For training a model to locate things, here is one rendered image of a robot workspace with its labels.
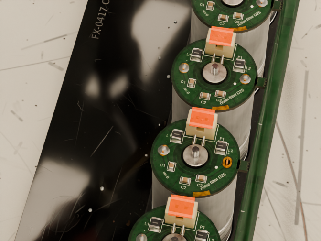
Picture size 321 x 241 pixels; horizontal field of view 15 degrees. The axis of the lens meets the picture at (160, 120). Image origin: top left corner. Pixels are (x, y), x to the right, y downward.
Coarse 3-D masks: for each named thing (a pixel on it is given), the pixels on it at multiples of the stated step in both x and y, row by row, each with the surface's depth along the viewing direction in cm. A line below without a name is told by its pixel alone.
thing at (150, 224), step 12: (144, 216) 33; (156, 216) 33; (204, 216) 33; (132, 228) 33; (144, 228) 33; (156, 228) 33; (168, 228) 33; (180, 228) 33; (204, 228) 33; (216, 228) 33; (132, 240) 33; (156, 240) 33; (192, 240) 33; (204, 240) 32; (216, 240) 33
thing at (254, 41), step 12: (228, 0) 36; (240, 0) 36; (192, 12) 37; (192, 24) 37; (204, 24) 36; (264, 24) 37; (192, 36) 38; (204, 36) 37; (240, 36) 36; (252, 36) 37; (264, 36) 37; (252, 48) 37; (264, 48) 38; (264, 60) 39
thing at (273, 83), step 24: (288, 0) 37; (288, 24) 36; (288, 48) 36; (264, 96) 35; (264, 120) 34; (264, 144) 34; (240, 168) 34; (264, 168) 34; (240, 216) 33; (240, 240) 33
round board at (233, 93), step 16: (192, 48) 36; (240, 48) 36; (176, 64) 35; (192, 64) 35; (224, 64) 35; (240, 64) 35; (176, 80) 35; (192, 80) 35; (256, 80) 35; (192, 96) 35; (208, 96) 35; (224, 96) 35; (240, 96) 35
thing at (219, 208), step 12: (192, 144) 34; (192, 156) 34; (204, 156) 34; (192, 168) 34; (156, 180) 34; (156, 192) 35; (168, 192) 34; (228, 192) 34; (156, 204) 35; (204, 204) 34; (216, 204) 34; (228, 204) 35; (216, 216) 35; (228, 216) 36; (228, 228) 36; (228, 240) 37
